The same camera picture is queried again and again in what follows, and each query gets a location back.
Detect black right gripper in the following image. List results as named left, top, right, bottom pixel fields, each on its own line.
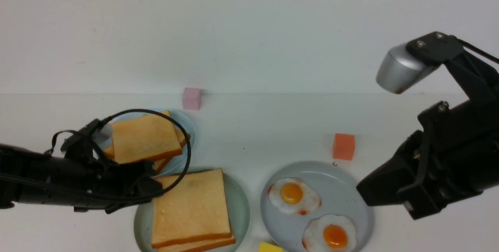
left=356, top=100, right=499, bottom=220

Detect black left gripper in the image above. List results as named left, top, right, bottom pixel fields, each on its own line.
left=70, top=158, right=163, bottom=214

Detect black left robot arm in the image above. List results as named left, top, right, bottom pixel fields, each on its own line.
left=1, top=145, right=163, bottom=214

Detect light blue bread plate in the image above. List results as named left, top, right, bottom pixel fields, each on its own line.
left=95, top=109, right=196, bottom=177

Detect pink cube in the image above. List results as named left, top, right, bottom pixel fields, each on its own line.
left=182, top=88, right=202, bottom=110

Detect orange cube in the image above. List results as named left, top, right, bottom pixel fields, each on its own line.
left=332, top=133, right=356, bottom=161

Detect grey egg plate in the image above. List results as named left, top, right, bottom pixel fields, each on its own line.
left=260, top=161, right=375, bottom=252

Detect yellow cube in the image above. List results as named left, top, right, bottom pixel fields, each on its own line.
left=257, top=242, right=284, bottom=252

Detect left fried egg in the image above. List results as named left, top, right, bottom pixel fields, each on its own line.
left=267, top=177, right=322, bottom=215

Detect fried egg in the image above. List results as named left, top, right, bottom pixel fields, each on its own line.
left=267, top=177, right=322, bottom=215
left=302, top=214, right=357, bottom=252

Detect right fried egg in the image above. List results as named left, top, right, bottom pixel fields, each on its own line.
left=302, top=214, right=357, bottom=252

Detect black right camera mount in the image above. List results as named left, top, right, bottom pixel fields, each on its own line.
left=405, top=32, right=498, bottom=106

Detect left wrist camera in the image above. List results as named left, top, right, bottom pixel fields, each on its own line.
left=60, top=119, right=113, bottom=167

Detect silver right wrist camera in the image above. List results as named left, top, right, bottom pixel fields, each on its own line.
left=376, top=43, right=440, bottom=94

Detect black looped cable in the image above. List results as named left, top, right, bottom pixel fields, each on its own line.
left=44, top=108, right=192, bottom=202

